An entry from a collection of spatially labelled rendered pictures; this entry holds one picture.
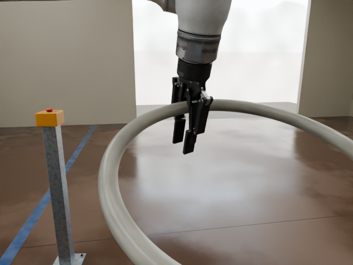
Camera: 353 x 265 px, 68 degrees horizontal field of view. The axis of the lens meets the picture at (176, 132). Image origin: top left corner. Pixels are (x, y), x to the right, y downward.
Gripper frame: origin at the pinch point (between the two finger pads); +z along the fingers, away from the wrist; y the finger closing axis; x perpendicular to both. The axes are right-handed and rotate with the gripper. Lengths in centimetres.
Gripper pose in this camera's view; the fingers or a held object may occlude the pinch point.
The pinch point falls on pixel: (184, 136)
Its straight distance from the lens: 66.8
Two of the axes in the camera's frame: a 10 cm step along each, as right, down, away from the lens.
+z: -1.1, 8.4, 5.4
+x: 8.4, -2.1, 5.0
